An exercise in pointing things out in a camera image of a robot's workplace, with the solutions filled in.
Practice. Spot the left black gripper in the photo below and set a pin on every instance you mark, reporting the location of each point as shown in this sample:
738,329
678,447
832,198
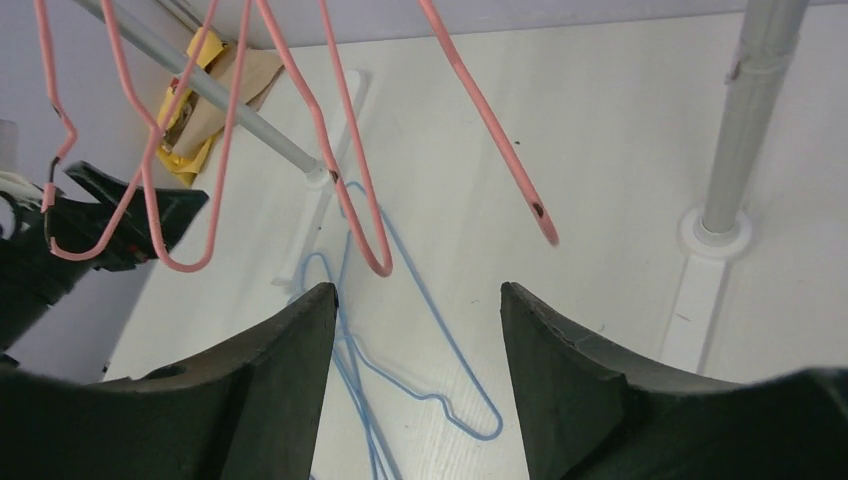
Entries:
32,278

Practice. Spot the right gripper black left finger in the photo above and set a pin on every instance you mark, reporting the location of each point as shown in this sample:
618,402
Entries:
246,408

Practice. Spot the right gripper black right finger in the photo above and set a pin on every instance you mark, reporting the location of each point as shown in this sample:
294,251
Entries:
590,408

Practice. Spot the left grey rack pole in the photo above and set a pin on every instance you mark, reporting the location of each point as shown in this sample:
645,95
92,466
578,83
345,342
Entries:
123,26

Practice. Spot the grey rack pole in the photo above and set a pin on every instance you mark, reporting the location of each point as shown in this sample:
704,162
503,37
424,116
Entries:
123,26
714,235

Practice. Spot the yellow printed cloth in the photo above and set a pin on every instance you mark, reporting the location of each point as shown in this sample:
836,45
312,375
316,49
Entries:
189,134

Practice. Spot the right grey rack pole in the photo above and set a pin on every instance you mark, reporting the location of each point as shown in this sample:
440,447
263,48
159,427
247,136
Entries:
714,235

